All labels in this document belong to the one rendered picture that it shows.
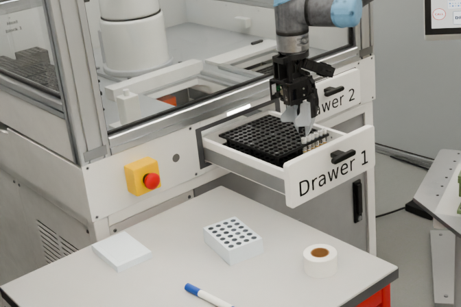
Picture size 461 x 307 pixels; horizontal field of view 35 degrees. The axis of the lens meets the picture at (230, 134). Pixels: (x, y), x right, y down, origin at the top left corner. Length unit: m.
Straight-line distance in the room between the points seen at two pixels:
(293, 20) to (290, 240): 0.49
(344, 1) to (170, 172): 0.61
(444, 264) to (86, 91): 1.70
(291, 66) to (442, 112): 1.98
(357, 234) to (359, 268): 0.93
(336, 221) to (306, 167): 0.74
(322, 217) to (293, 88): 0.74
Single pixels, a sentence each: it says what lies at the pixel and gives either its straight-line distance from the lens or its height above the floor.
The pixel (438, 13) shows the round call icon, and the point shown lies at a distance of 2.45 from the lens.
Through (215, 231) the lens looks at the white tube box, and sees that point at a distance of 1.64.
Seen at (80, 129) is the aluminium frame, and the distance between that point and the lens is 1.66.
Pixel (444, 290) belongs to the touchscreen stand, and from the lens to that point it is 2.76.
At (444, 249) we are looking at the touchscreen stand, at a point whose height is 0.04.
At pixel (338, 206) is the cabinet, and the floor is 0.49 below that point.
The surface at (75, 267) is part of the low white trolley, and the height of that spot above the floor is 0.76.
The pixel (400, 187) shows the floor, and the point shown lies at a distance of 3.53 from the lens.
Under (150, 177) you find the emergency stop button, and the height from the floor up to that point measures 0.89.
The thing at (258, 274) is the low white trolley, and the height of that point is 0.76.
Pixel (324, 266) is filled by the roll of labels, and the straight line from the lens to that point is 1.50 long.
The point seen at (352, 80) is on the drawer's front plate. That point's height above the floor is 0.90.
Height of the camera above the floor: 1.61
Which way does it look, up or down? 22 degrees down
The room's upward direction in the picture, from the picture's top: 6 degrees counter-clockwise
